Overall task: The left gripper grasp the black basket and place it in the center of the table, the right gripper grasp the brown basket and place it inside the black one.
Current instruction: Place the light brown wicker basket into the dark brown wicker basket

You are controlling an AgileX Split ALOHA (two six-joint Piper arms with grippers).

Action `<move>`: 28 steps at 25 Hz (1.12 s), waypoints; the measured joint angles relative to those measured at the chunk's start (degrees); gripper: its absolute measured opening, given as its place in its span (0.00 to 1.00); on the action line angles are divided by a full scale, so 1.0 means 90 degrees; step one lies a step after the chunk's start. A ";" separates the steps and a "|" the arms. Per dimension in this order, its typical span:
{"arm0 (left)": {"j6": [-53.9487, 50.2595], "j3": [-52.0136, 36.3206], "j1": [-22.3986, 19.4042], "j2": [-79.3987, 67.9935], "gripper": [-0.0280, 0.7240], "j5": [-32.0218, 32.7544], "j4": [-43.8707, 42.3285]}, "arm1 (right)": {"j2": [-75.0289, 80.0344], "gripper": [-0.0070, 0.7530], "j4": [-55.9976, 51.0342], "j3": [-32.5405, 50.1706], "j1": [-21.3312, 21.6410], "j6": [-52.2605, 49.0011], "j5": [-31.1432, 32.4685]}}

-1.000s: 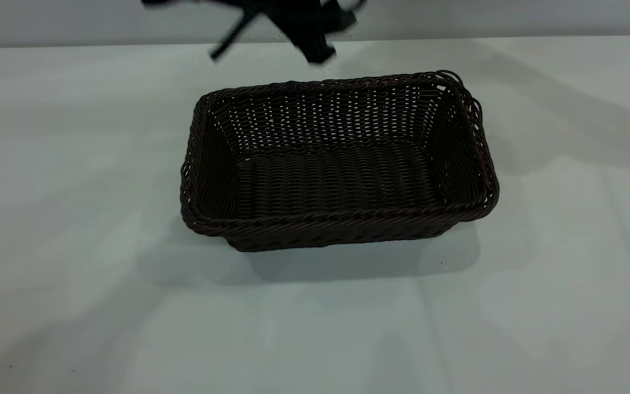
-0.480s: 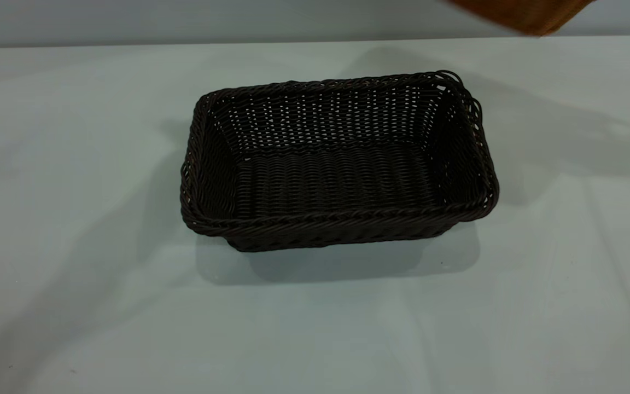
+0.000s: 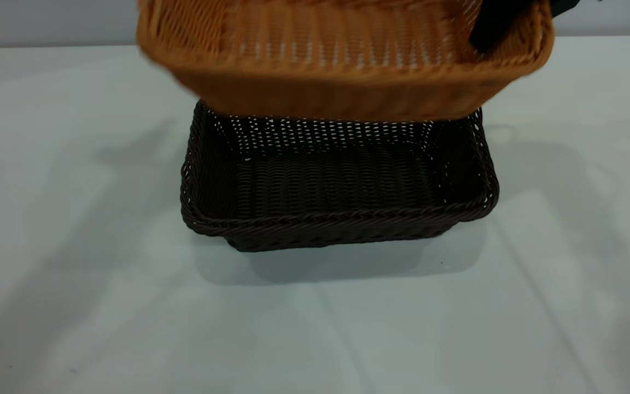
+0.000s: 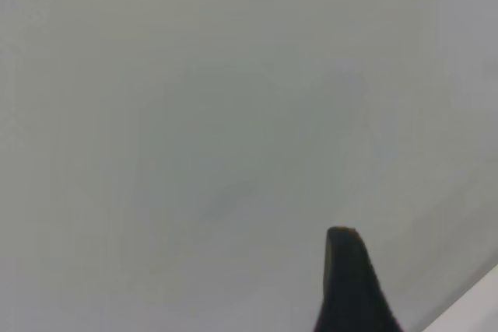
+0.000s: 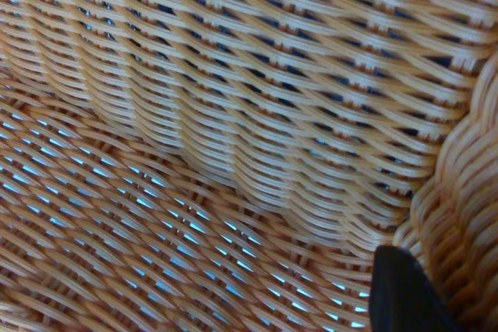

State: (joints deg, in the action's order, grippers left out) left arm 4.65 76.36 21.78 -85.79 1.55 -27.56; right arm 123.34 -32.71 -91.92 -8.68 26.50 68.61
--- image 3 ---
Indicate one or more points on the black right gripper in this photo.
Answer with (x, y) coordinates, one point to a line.
(564, 5)

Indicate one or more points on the orange wicker basket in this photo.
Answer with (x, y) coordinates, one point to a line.
(337, 60)

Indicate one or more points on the black wicker basket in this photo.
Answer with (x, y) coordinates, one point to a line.
(337, 186)

